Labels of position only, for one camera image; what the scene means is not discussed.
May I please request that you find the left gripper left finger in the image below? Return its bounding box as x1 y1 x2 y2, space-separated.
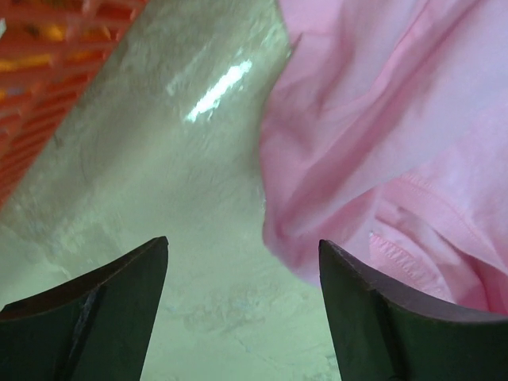
1 237 168 381

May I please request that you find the red plastic shopping basket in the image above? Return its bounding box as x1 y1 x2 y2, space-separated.
1 0 147 202

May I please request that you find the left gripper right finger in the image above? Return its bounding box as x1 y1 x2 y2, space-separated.
319 240 507 381

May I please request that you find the pink t-shirt garment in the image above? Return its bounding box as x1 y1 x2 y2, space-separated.
260 1 507 314

